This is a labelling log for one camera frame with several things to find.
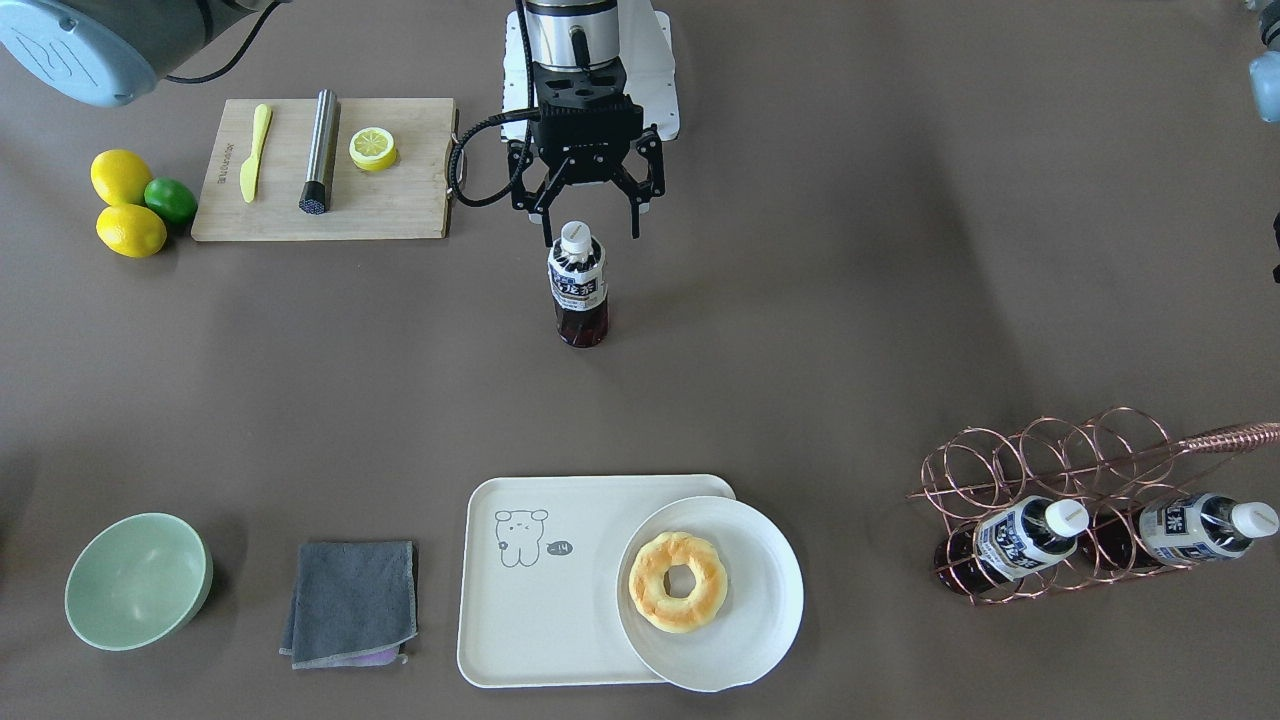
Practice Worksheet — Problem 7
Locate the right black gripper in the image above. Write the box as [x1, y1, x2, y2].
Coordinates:
[508, 60, 666, 247]

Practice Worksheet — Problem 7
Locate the grey folded cloth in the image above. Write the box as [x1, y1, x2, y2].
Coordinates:
[279, 539, 419, 670]

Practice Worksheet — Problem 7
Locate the donut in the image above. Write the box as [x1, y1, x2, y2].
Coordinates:
[628, 530, 730, 634]

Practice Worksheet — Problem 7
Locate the yellow lemon lower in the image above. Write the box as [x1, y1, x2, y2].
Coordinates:
[96, 204, 168, 258]

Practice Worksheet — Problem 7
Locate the cream tray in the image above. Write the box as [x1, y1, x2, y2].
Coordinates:
[457, 474, 733, 688]

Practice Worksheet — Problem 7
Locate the yellow plastic knife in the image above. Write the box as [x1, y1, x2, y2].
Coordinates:
[239, 102, 273, 204]

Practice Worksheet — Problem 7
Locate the white plate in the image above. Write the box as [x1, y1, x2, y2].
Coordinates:
[617, 496, 804, 692]

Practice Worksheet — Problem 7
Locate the yellow lemon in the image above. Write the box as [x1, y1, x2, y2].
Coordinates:
[96, 204, 168, 258]
[90, 149, 154, 206]

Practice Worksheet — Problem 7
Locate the tea bottle top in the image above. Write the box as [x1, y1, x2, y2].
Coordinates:
[547, 220, 609, 348]

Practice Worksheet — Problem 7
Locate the tea bottle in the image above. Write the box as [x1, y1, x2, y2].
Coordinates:
[547, 220, 609, 348]
[1079, 492, 1279, 571]
[934, 495, 1091, 596]

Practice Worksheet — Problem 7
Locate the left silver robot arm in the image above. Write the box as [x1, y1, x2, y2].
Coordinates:
[1244, 1, 1279, 124]

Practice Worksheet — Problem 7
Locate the half lemon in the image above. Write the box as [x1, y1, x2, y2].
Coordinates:
[348, 126, 399, 172]

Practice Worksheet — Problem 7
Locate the yellow lemon upper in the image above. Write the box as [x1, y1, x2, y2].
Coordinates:
[90, 149, 154, 206]

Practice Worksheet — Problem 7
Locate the tea bottle front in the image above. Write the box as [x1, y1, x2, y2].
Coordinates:
[934, 495, 1091, 596]
[1079, 492, 1279, 571]

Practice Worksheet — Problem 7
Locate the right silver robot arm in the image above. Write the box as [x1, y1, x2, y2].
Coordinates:
[1, 1, 680, 232]

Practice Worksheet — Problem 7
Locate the green bowl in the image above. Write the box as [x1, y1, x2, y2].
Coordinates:
[64, 512, 212, 651]

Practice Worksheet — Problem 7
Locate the steel muddler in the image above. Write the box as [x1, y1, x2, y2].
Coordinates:
[298, 88, 340, 215]

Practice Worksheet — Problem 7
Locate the copper wire bottle rack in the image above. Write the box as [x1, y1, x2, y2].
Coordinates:
[916, 407, 1279, 606]

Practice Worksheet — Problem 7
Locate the green lime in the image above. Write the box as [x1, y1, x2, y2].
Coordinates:
[143, 177, 198, 227]

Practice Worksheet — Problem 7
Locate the wooden cutting board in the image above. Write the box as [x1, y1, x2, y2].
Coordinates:
[191, 97, 457, 242]

